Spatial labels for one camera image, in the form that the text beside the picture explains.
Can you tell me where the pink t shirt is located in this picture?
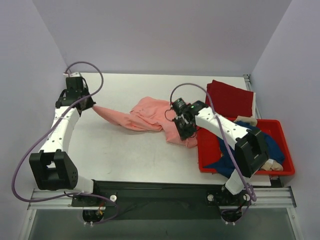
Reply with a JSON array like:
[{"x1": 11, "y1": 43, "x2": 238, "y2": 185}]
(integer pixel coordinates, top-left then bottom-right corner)
[{"x1": 93, "y1": 96, "x2": 198, "y2": 148}]

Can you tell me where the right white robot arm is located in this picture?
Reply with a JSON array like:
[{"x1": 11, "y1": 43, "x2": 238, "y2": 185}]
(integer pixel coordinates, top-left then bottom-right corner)
[{"x1": 171, "y1": 98, "x2": 269, "y2": 204}]

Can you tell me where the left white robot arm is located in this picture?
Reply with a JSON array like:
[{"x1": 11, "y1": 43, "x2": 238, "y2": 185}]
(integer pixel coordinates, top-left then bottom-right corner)
[{"x1": 29, "y1": 72, "x2": 101, "y2": 206}]

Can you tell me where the red plastic bin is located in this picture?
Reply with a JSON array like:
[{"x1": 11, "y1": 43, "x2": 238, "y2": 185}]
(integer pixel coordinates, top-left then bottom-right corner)
[{"x1": 196, "y1": 118, "x2": 296, "y2": 177}]

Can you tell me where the folded dark red t shirt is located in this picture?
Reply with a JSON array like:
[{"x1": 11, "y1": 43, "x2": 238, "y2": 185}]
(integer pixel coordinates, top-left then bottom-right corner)
[{"x1": 206, "y1": 80, "x2": 255, "y2": 118}]

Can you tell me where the blue printed t shirt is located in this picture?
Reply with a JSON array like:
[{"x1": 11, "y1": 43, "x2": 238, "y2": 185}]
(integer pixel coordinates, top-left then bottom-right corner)
[{"x1": 202, "y1": 120, "x2": 286, "y2": 178}]

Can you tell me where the beige t shirt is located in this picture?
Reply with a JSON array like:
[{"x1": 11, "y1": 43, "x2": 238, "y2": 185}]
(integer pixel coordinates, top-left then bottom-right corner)
[{"x1": 233, "y1": 115, "x2": 285, "y2": 172}]

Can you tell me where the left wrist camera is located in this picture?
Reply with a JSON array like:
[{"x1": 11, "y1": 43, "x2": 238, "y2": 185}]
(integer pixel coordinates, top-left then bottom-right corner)
[{"x1": 68, "y1": 72, "x2": 82, "y2": 78}]

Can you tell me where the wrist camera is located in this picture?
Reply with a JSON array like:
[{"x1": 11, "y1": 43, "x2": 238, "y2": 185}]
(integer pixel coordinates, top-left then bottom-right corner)
[
  {"x1": 68, "y1": 72, "x2": 82, "y2": 78},
  {"x1": 172, "y1": 98, "x2": 187, "y2": 114}
]

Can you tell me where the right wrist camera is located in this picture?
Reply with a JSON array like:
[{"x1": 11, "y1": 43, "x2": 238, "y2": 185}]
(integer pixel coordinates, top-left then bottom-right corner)
[{"x1": 172, "y1": 98, "x2": 187, "y2": 114}]

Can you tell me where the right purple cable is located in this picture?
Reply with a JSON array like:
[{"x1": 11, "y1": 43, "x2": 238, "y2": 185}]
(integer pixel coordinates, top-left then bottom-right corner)
[{"x1": 169, "y1": 83, "x2": 257, "y2": 224}]

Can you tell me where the purple cable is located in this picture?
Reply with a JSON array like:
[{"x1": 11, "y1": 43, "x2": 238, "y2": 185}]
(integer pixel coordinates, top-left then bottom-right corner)
[
  {"x1": 169, "y1": 83, "x2": 257, "y2": 224},
  {"x1": 11, "y1": 61, "x2": 120, "y2": 225}
]

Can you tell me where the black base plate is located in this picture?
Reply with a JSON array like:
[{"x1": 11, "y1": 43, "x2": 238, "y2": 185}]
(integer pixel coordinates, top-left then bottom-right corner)
[{"x1": 71, "y1": 181, "x2": 251, "y2": 223}]

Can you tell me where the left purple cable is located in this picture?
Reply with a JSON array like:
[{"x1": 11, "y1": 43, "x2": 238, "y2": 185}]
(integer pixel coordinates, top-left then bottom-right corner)
[{"x1": 11, "y1": 61, "x2": 120, "y2": 225}]

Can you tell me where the aluminium frame rail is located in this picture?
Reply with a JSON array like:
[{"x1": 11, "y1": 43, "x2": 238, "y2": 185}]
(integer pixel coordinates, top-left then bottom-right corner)
[{"x1": 28, "y1": 186, "x2": 297, "y2": 210}]

